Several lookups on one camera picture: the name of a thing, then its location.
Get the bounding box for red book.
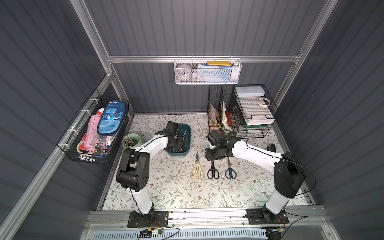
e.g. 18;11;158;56
225;110;233;128

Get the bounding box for blue shark pencil case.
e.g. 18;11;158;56
97;100;127;136

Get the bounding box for black wire desk organizer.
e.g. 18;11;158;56
207;84;279;138

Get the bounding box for white paper stack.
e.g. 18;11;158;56
245;118;275;126

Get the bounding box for yellow black scissors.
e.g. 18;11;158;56
172;132;186;153

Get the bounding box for white mesh hanging basket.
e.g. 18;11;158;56
174;58;243;85

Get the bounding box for light blue pencil box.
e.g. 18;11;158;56
235;86;265;97

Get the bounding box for black wire wall basket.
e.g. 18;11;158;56
58;90;130;165

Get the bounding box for pink pencil case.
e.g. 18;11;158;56
84;115;103;154

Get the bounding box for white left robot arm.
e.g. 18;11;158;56
116;121;191;217

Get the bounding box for black handled scissors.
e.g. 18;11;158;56
207;160;220;180

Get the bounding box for checkered notebook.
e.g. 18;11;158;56
238;97;274;119

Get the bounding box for cream kitchen shears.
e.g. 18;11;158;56
191;152;205;180

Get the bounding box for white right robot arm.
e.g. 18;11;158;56
206;131;306;218

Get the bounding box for blue handled scissors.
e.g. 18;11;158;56
225;157;237;180

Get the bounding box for black stapler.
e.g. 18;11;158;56
267;144;277;153

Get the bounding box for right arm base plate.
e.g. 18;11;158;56
245;208;289;225

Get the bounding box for blue card pack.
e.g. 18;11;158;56
197;65;232;83

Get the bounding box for green pen cup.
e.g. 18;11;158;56
122;133;143;150

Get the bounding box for teal storage box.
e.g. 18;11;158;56
167;124;191;157

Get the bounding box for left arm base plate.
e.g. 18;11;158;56
127;211;169;228

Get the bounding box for white tape roll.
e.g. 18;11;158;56
176;64;192;82

